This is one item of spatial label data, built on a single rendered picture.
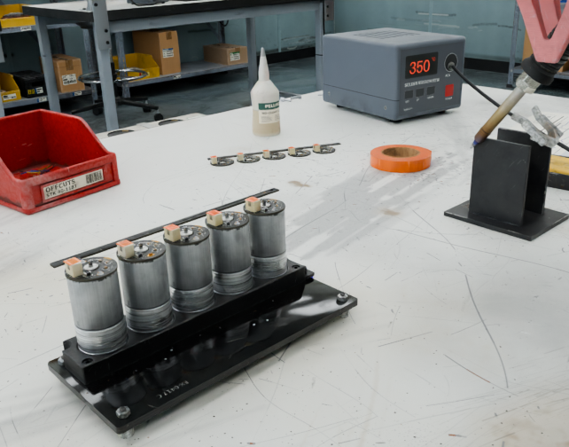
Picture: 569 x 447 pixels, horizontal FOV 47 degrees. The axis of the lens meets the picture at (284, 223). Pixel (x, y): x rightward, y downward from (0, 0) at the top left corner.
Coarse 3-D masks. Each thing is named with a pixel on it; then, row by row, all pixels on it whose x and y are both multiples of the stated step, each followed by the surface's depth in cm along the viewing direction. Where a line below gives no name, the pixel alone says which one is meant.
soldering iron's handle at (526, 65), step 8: (552, 32) 43; (568, 48) 43; (568, 56) 43; (528, 64) 44; (536, 64) 44; (544, 64) 44; (552, 64) 43; (560, 64) 44; (528, 72) 44; (536, 72) 44; (544, 72) 44; (552, 72) 44; (536, 80) 44; (544, 80) 44; (552, 80) 45
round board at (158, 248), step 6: (138, 240) 35; (144, 240) 35; (150, 240) 35; (156, 240) 35; (150, 246) 34; (156, 246) 34; (162, 246) 34; (150, 252) 33; (156, 252) 33; (162, 252) 33; (120, 258) 33; (132, 258) 33; (138, 258) 33; (144, 258) 33; (150, 258) 33; (156, 258) 33
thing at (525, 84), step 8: (520, 80) 45; (528, 80) 45; (520, 88) 45; (528, 88) 45; (512, 96) 46; (520, 96) 46; (504, 104) 47; (512, 104) 47; (496, 112) 47; (504, 112) 47; (488, 120) 48; (496, 120) 48; (480, 128) 49; (488, 128) 48; (480, 136) 49
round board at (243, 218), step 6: (234, 216) 37; (240, 216) 37; (246, 216) 37; (222, 222) 37; (228, 222) 36; (234, 222) 37; (240, 222) 37; (246, 222) 37; (216, 228) 36; (222, 228) 36; (228, 228) 36; (234, 228) 36
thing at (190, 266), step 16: (208, 240) 35; (176, 256) 35; (192, 256) 35; (208, 256) 35; (176, 272) 35; (192, 272) 35; (208, 272) 36; (176, 288) 35; (192, 288) 35; (208, 288) 36; (176, 304) 36; (192, 304) 36; (208, 304) 36
